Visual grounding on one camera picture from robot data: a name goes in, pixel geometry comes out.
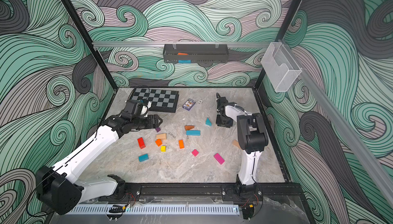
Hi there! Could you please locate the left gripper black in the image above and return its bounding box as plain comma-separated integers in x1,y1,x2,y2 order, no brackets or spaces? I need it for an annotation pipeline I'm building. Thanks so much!
131,114,163,131

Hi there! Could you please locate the teal triangle block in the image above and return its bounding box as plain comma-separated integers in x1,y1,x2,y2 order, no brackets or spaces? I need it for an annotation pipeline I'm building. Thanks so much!
205,118,212,126

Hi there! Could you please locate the natural wood long block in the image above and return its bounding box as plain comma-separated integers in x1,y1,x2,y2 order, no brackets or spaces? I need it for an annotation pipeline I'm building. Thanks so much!
232,140,240,149

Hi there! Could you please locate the orange rectangular block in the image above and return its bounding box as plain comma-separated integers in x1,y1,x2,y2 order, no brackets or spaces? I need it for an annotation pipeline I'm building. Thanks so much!
179,140,184,149

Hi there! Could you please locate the teal long block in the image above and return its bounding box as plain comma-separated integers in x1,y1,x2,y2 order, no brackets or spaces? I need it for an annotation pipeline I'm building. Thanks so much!
186,130,201,136

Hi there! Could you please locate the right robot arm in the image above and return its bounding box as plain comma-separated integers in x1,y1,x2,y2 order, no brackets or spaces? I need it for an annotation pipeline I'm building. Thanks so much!
216,93,269,198

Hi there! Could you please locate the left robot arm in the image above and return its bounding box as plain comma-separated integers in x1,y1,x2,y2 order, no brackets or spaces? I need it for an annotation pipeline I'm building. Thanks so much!
35,114,163,215

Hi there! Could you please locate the orange cube block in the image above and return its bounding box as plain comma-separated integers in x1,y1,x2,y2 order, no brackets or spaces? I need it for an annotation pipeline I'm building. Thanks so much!
156,139,162,147

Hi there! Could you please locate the black grey chessboard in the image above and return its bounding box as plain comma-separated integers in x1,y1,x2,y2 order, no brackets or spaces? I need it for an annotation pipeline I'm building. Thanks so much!
129,87,179,113

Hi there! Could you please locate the red rectangular block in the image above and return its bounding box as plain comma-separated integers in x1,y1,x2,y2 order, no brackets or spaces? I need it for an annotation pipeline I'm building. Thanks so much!
137,138,146,149

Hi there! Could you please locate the orange triangle block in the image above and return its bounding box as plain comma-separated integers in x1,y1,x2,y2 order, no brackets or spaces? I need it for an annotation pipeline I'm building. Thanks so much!
184,125,194,131

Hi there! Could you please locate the blue playing card box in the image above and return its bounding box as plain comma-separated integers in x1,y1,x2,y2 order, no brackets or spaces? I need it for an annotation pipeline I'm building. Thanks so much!
182,99,196,111

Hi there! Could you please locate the teal small block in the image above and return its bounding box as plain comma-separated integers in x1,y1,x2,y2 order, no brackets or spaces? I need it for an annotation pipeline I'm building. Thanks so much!
138,153,149,162

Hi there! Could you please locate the magenta long block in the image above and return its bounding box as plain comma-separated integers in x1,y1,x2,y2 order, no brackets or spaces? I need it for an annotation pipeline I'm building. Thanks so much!
213,153,225,165

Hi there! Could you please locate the pink cube block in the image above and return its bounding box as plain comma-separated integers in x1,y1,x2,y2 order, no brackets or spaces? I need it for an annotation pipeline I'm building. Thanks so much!
192,149,199,156

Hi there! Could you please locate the black wall tray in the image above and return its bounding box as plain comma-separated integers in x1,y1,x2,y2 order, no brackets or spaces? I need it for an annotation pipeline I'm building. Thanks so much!
163,44,229,64

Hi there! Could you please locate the clear plastic wall box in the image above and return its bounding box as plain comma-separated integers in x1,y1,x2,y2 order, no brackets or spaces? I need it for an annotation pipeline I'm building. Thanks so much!
261,42,302,93

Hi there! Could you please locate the aluminium back rail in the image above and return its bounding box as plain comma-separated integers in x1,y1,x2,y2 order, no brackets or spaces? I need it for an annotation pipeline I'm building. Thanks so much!
92,41,270,49

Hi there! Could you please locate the aluminium rail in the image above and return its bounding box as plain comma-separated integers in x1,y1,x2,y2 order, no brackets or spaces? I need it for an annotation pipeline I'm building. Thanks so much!
92,41,270,49
279,40,393,206

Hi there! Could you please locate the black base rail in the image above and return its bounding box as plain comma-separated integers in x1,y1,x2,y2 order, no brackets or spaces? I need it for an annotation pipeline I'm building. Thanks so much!
61,182,305,203

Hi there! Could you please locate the white slotted cable duct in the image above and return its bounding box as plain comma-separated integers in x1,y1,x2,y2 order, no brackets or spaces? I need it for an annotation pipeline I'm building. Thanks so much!
69,204,240,215

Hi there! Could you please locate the aluminium right rail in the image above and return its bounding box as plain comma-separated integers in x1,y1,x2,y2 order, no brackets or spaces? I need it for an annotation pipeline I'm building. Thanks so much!
279,40,393,206

